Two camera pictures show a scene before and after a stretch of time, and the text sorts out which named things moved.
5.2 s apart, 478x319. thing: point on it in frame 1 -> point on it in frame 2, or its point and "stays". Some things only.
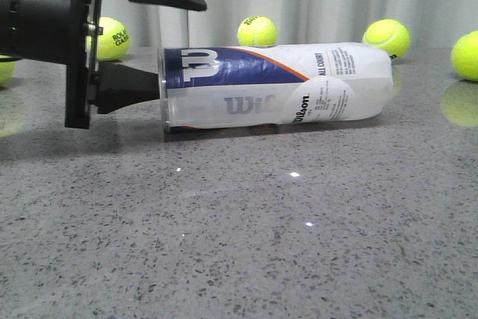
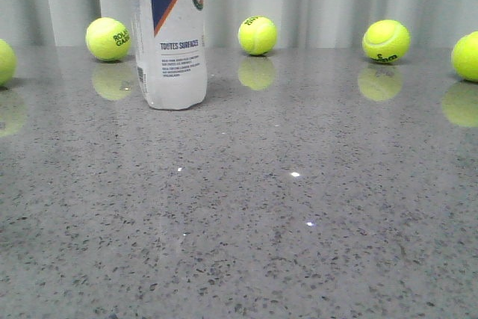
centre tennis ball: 257,31 stays
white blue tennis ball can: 272,85 -> 169,4
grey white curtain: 309,2 stays
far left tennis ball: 7,71 stays
